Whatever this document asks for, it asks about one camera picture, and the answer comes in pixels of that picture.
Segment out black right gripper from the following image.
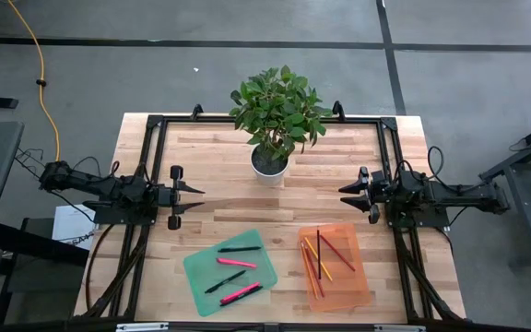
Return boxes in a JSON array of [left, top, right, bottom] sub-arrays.
[[337, 166, 390, 226]]

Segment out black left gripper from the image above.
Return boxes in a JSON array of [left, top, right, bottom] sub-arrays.
[[156, 164, 207, 231]]

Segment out red pencil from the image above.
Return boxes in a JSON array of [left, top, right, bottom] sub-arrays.
[[318, 233, 357, 273], [302, 246, 326, 299]]

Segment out dark brown pencil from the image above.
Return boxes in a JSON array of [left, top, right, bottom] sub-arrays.
[[316, 229, 323, 281]]

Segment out black pen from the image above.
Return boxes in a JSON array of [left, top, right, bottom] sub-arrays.
[[217, 245, 263, 254], [219, 285, 265, 308], [204, 269, 248, 293]]

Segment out yellow pencil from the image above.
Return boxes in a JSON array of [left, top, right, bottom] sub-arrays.
[[302, 235, 334, 283]]

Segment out pink pen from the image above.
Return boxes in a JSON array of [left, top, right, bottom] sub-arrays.
[[218, 281, 262, 305], [217, 256, 258, 269]]

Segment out orange pencil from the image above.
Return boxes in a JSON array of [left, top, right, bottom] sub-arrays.
[[299, 241, 320, 301]]

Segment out green translucent plastic tray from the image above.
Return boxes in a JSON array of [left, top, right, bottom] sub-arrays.
[[182, 229, 279, 318]]

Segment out orange translucent plastic tray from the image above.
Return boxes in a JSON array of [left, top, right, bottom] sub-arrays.
[[297, 222, 372, 314]]

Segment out green potted plant white pot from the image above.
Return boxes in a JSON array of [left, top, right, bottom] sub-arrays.
[[228, 64, 336, 188]]

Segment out white paper sheet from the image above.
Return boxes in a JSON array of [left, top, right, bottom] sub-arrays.
[[52, 204, 97, 252]]

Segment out black metal table frame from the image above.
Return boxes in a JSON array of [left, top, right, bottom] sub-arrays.
[[0, 113, 531, 332]]

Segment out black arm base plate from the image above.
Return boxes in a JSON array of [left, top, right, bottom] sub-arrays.
[[83, 200, 157, 227], [383, 191, 451, 231]]

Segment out silver metal bracket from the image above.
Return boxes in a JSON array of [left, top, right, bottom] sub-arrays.
[[115, 322, 170, 332], [373, 325, 427, 332]]

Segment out dark grey desk frame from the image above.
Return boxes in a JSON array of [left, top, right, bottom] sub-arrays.
[[478, 114, 531, 271]]

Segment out yellow extension cable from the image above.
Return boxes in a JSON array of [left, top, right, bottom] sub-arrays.
[[6, 0, 63, 163]]

